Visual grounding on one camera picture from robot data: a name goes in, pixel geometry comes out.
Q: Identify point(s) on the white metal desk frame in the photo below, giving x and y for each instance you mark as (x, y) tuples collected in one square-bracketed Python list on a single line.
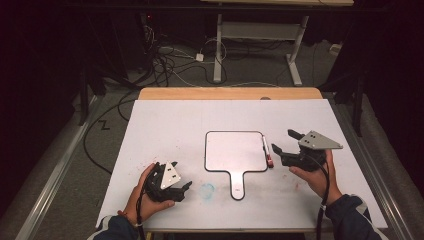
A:
[(260, 31)]

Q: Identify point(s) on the white power adapter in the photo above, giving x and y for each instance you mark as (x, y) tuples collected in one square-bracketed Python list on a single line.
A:
[(199, 57)]

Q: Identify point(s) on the person's right hand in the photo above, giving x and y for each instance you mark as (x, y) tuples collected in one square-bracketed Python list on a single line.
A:
[(315, 181)]

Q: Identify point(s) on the white marker with red cap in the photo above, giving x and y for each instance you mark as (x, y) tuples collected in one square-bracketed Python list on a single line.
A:
[(266, 150)]

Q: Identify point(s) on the aluminium floor rail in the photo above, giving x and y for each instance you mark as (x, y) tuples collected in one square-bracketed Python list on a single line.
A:
[(376, 173), (56, 170)]

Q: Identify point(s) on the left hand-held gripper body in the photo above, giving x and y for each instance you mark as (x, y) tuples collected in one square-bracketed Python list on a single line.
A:
[(160, 188)]

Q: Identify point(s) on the person's left hand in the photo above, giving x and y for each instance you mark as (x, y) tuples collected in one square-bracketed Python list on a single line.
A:
[(140, 203)]

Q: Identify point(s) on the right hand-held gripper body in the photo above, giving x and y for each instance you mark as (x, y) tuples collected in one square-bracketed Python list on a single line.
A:
[(316, 141)]

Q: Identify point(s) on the black metal stand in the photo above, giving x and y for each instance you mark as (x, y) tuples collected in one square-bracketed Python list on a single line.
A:
[(358, 106), (83, 96)]

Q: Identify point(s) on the white table cover sheet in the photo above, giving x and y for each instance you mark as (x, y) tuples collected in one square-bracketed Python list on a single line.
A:
[(166, 133)]

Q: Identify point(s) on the white paddle-shaped whiteboard with black rim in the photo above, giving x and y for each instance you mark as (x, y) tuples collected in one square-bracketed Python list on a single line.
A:
[(235, 150)]

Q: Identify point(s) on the wooden table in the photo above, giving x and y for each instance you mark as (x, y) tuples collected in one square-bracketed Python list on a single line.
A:
[(230, 93)]

